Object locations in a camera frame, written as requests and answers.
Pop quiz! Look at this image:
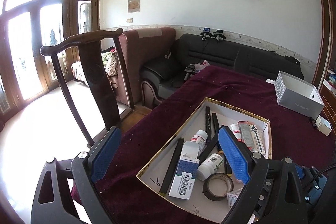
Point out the white green-label pill bottle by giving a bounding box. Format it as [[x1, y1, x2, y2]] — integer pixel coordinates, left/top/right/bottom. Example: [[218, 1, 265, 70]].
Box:
[[197, 153, 223, 181]]

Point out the black tape roll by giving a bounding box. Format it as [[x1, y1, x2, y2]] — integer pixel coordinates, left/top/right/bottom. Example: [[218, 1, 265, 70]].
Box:
[[203, 173, 234, 201]]

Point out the blue white medicine box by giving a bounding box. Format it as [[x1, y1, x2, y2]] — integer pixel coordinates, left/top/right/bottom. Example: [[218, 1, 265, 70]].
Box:
[[169, 141, 199, 200]]

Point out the black marker pink cap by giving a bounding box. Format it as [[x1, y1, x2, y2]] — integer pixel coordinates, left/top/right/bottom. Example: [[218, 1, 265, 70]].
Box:
[[198, 134, 218, 164]]

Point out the small white grey box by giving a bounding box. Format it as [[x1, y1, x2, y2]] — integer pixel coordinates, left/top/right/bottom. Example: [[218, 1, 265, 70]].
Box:
[[227, 188, 243, 208]]

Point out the white blue ointment box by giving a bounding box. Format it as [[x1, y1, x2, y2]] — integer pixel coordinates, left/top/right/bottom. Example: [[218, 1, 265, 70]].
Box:
[[248, 123, 266, 156]]

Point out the grey red medicine box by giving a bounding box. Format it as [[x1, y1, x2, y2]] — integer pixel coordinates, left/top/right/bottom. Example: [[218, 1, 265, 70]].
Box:
[[238, 121, 255, 152]]

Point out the white orange tube bottle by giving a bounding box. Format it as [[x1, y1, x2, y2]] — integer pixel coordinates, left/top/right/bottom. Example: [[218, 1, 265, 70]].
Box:
[[230, 123, 242, 141]]

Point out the white red-label pill bottle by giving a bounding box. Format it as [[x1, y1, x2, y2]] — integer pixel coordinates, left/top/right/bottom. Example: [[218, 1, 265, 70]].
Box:
[[190, 130, 208, 156]]

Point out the dark red velvet bedspread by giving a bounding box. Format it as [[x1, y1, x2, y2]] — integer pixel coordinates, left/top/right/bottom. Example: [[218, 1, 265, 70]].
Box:
[[95, 67, 335, 223]]

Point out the white gold-edged tray box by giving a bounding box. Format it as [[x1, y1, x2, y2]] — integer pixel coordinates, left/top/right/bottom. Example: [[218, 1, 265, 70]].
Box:
[[136, 98, 272, 223]]

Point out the black marker purple cap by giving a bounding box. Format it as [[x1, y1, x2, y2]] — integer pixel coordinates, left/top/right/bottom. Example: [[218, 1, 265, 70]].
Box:
[[206, 106, 212, 144]]

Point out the black brown marker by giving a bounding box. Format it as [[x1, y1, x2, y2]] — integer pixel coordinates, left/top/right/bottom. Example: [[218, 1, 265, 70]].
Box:
[[309, 118, 317, 129]]

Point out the flat white box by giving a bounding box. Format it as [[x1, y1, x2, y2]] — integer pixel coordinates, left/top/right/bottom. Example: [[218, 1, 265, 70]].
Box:
[[315, 115, 331, 136]]

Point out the grey shoe box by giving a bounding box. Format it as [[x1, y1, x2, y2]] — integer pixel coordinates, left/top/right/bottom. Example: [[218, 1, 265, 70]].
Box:
[[274, 71, 325, 120]]

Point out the black leather sofa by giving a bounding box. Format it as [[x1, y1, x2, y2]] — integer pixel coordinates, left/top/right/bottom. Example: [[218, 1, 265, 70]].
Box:
[[139, 34, 304, 109]]

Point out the wooden bed footboard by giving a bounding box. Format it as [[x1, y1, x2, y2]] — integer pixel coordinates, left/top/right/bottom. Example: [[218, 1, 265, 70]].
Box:
[[319, 80, 336, 133]]

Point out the dark wooden chair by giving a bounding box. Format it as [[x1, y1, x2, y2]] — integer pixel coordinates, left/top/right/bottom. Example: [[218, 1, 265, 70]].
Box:
[[40, 28, 134, 148]]

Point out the maroon armchair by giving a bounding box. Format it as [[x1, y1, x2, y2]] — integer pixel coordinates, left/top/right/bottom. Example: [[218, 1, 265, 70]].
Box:
[[119, 27, 176, 109]]

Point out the black clamp device right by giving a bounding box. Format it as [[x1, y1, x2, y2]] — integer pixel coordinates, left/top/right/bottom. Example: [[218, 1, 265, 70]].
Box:
[[211, 30, 226, 42]]

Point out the black clamp device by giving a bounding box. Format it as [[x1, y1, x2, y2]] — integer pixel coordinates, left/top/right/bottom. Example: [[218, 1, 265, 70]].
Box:
[[211, 30, 226, 42], [201, 27, 213, 41]]

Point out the black clamp device left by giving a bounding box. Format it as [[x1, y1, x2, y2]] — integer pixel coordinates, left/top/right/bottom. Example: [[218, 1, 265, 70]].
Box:
[[201, 27, 213, 41]]

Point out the wooden door with glass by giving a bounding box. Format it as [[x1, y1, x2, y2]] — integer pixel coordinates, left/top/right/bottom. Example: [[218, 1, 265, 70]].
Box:
[[1, 0, 99, 121]]

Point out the small wall plaque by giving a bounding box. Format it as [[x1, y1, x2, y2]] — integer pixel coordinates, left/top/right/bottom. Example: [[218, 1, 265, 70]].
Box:
[[127, 0, 140, 13]]

